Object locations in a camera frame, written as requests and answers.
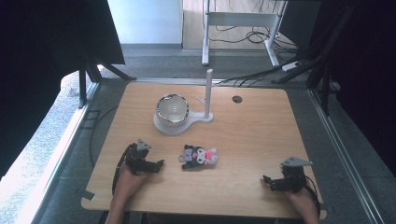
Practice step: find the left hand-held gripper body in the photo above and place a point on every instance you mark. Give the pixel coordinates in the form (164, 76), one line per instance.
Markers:
(136, 157)

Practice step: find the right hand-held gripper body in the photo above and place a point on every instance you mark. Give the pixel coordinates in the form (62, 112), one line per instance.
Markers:
(294, 177)

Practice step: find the person's right hand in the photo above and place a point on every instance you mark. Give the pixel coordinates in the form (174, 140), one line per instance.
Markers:
(299, 200)

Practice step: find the person's left hand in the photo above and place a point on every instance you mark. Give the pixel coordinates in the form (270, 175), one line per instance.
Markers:
(129, 183)

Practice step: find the metal bowl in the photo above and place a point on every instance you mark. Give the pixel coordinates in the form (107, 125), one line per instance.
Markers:
(172, 110)

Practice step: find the grey tape piece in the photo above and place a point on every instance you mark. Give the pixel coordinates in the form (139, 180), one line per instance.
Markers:
(88, 195)

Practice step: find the white stand with pole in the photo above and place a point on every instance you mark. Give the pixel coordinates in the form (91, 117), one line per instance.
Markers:
(199, 117)

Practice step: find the black metal stand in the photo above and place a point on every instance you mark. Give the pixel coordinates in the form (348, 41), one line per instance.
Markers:
(82, 90)

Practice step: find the black tripod stand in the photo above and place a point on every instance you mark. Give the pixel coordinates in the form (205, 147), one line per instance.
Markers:
(325, 90)

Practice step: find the white power strip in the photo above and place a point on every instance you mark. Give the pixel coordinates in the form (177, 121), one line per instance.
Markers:
(291, 66)

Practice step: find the black curtain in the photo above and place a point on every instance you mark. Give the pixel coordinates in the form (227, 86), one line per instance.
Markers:
(367, 77)
(46, 46)

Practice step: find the silver metal floor rail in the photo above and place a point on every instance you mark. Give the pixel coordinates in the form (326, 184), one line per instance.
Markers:
(70, 130)
(174, 80)
(342, 155)

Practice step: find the white metal desk frame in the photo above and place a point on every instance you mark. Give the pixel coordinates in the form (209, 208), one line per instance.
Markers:
(239, 18)

